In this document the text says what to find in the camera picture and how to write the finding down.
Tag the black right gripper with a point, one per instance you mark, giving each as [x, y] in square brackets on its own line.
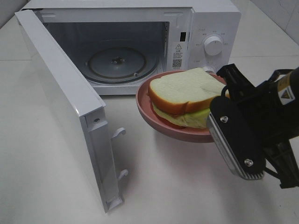
[271, 111]

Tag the pink round plate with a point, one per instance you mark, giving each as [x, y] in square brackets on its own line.
[163, 126]

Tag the white timer knob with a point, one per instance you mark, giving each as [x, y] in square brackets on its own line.
[208, 69]

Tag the white bread lettuce sandwich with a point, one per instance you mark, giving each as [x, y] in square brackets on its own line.
[183, 98]

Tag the white microwave door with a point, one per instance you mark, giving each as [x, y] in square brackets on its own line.
[77, 108]

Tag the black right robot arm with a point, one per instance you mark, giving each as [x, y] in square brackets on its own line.
[254, 124]

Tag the white upper power knob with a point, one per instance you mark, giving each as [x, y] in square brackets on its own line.
[213, 45]

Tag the glass microwave turntable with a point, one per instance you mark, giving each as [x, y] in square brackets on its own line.
[121, 61]

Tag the white microwave oven body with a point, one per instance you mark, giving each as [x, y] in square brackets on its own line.
[177, 28]

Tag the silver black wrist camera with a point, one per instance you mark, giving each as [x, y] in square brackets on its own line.
[234, 139]

